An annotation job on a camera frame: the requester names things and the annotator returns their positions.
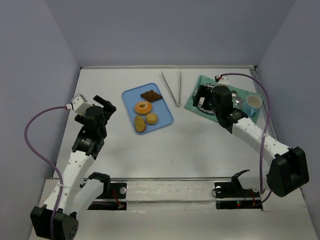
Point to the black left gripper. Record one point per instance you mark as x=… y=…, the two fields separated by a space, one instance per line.
x=107 y=107

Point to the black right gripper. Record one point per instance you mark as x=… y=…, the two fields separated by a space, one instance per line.
x=203 y=97

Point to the oval seeded bread roll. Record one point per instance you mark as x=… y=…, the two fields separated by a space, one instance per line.
x=139 y=124

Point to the metal kitchen tongs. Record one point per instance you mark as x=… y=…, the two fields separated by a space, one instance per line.
x=175 y=93

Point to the round yellow bun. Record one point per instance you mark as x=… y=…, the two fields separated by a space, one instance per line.
x=151 y=118

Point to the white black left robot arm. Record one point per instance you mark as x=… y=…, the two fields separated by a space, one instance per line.
x=58 y=217

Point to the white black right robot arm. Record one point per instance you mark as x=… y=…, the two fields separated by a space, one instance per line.
x=288 y=169

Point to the blue floral plate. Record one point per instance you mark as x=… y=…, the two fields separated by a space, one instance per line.
x=203 y=110

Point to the metal spoon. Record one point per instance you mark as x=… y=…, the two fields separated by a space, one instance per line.
x=234 y=94

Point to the green cloth mat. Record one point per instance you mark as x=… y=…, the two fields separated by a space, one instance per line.
x=202 y=79

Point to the orange glazed donut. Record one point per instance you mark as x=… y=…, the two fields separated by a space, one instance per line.
x=143 y=107

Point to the light blue mug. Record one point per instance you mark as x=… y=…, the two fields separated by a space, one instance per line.
x=252 y=104

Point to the blue plastic tray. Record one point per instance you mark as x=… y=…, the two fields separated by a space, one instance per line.
x=131 y=96

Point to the dark brown croissant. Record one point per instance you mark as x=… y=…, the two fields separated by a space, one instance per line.
x=151 y=96

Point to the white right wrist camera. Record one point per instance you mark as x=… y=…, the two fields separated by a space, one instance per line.
x=222 y=80

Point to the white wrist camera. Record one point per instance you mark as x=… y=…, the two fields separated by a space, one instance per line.
x=222 y=80
x=79 y=104

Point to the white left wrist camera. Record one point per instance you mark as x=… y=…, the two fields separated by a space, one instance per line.
x=79 y=104

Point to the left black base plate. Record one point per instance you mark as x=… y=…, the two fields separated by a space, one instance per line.
x=113 y=199

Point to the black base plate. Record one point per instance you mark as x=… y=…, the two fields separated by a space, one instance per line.
x=230 y=196
x=113 y=199

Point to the aluminium front rail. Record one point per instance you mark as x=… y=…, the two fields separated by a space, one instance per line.
x=127 y=179

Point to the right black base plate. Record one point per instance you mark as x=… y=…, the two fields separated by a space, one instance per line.
x=230 y=196

